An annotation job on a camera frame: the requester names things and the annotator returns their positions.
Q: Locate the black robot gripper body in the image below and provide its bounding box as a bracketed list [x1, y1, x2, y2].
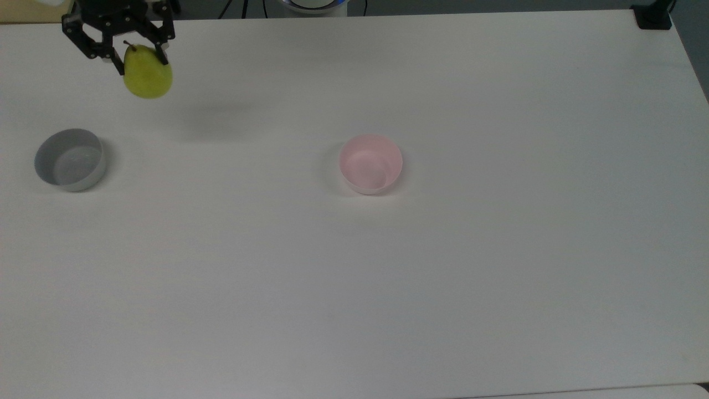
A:
[72, 0, 181, 24]

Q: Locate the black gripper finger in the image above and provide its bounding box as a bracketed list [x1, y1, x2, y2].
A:
[61, 14, 125, 76]
[138, 19, 177, 65]

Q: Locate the green pear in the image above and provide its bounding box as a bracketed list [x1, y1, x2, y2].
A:
[122, 40, 173, 100]

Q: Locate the grey bowl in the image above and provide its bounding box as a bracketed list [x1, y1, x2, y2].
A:
[34, 128, 107, 193]

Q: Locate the pink bowl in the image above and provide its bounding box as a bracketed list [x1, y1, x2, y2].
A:
[338, 134, 404, 196]

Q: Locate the black cable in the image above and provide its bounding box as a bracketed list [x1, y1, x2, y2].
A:
[218, 0, 250, 19]

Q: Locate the black camera stand clamp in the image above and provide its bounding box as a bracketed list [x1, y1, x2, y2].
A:
[631, 0, 675, 31]

